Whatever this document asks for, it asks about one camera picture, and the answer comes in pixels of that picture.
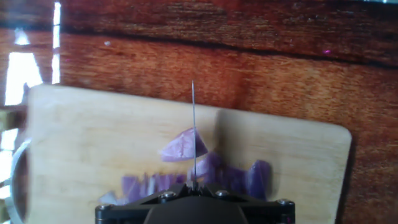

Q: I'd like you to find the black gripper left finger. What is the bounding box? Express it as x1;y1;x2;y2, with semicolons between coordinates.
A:
140;183;195;205

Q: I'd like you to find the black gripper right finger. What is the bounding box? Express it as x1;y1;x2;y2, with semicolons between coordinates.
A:
196;183;249;203

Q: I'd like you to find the steel kitchen knife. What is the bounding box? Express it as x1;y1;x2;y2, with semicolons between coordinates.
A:
190;80;198;189

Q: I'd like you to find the dark purple onion slice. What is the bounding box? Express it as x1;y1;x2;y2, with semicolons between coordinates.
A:
154;173;187;192
246;159;272;201

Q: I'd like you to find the light purple onion slice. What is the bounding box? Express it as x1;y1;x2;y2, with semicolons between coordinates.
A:
159;127;208;163
188;151;223;183

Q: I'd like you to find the small purple onion piece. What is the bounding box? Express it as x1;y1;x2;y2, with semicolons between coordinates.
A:
121;175;139;203

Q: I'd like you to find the small pale onion piece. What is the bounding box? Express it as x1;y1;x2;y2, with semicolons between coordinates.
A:
98;190;125;206

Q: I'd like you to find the bamboo cutting board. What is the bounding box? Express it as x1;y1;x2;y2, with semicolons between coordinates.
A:
11;84;353;224

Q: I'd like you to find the wooden peg rack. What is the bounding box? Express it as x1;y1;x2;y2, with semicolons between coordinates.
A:
0;105;27;131

